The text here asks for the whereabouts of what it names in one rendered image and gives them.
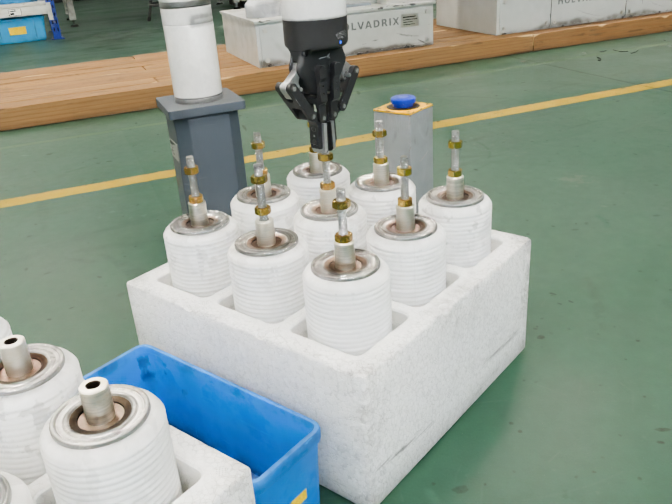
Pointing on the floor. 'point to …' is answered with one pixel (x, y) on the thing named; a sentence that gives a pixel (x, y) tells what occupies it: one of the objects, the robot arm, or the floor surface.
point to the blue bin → (229, 422)
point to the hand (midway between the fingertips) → (323, 135)
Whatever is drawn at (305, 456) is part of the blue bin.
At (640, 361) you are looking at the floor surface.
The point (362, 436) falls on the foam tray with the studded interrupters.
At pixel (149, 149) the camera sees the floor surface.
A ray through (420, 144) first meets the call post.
